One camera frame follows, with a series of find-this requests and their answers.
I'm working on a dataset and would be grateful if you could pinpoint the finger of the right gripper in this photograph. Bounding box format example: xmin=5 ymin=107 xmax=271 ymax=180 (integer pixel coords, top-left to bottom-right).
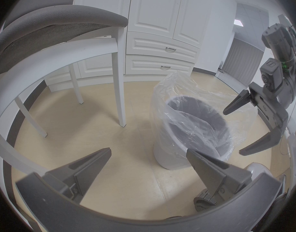
xmin=239 ymin=127 xmax=284 ymax=157
xmin=223 ymin=90 xmax=254 ymax=116

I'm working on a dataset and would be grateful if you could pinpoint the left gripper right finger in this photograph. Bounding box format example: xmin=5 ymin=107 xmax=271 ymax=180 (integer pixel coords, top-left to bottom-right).
xmin=186 ymin=149 xmax=253 ymax=204

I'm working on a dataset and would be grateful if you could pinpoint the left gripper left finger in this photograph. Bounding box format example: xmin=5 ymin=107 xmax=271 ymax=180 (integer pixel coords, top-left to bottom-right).
xmin=43 ymin=148 xmax=112 ymax=202

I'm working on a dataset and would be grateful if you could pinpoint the clear plastic bag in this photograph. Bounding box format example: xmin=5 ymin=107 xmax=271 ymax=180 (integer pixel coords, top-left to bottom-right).
xmin=150 ymin=72 xmax=256 ymax=164

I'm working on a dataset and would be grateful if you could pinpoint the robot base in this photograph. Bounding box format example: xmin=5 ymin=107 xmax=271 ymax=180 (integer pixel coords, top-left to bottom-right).
xmin=193 ymin=132 xmax=296 ymax=213

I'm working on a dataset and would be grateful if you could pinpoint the white trash bin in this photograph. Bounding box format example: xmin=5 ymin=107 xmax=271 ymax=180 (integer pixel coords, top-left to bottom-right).
xmin=153 ymin=96 xmax=235 ymax=170

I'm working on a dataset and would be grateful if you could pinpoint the white wardrobe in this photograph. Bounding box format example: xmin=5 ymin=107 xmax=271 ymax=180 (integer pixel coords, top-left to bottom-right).
xmin=44 ymin=0 xmax=236 ymax=92

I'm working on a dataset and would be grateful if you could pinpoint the white chair grey seat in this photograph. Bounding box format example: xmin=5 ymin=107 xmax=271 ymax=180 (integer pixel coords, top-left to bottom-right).
xmin=0 ymin=0 xmax=129 ymax=178

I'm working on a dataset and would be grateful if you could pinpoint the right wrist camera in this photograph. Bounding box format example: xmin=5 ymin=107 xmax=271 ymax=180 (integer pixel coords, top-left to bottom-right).
xmin=259 ymin=58 xmax=284 ymax=93

